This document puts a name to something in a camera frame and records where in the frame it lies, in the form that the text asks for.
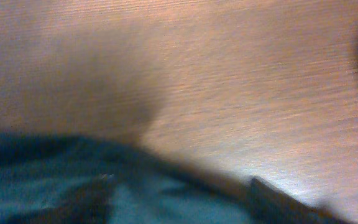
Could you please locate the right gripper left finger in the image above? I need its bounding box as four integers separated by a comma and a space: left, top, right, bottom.
4, 174, 116, 224

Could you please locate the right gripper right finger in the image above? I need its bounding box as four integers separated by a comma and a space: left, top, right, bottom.
249, 178, 350, 224

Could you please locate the black Nike t-shirt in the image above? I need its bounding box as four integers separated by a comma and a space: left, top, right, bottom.
0, 133, 254, 224

